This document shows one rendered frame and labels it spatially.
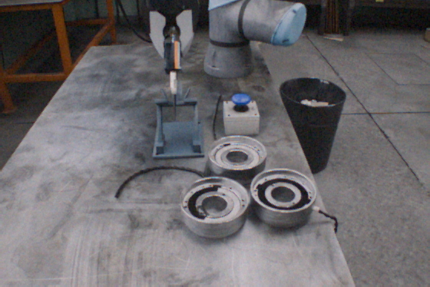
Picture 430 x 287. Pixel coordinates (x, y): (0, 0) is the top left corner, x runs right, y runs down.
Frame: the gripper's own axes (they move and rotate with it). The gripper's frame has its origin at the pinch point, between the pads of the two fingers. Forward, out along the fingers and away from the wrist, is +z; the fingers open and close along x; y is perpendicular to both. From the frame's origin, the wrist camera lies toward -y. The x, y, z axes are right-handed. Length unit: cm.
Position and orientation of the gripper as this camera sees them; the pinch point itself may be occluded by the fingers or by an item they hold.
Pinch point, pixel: (173, 52)
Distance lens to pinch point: 66.8
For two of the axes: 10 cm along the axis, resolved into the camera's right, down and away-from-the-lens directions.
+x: -10.0, 0.3, -0.6
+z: -0.1, 8.2, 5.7
